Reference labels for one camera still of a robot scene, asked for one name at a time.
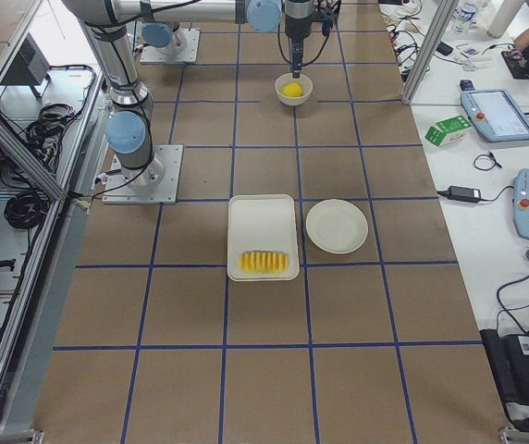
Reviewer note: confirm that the sliced yellow fruit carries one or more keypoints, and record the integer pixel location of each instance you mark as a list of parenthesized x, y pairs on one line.
[(264, 262)]

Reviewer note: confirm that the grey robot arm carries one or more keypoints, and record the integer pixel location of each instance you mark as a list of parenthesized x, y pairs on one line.
[(164, 38), (105, 24)]

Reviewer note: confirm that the aluminium frame post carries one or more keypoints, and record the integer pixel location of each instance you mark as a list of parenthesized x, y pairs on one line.
[(435, 31)]

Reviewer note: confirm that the yellow lemon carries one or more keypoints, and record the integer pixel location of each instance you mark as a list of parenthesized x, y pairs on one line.
[(292, 90)]

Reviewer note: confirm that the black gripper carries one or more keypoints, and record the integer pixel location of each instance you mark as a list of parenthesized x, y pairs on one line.
[(297, 23)]

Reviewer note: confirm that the cream round plate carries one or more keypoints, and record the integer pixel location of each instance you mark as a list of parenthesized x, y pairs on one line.
[(337, 226)]

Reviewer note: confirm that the green white carton box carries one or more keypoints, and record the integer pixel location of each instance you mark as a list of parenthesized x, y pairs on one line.
[(448, 131)]

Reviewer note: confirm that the far blue teach pendant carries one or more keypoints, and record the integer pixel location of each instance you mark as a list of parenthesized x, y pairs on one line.
[(495, 115)]

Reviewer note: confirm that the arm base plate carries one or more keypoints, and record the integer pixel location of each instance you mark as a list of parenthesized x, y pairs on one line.
[(151, 56), (158, 183)]

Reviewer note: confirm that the cream rectangular tray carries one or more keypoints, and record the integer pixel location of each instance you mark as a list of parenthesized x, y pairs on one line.
[(265, 222)]

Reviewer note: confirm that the black phone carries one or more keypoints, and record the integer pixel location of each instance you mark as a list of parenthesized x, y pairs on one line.
[(444, 49)]

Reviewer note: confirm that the white ceramic bowl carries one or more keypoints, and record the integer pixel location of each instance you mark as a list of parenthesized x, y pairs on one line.
[(305, 82)]

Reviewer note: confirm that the black power adapter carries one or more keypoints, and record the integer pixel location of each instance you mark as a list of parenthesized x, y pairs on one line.
[(464, 194)]

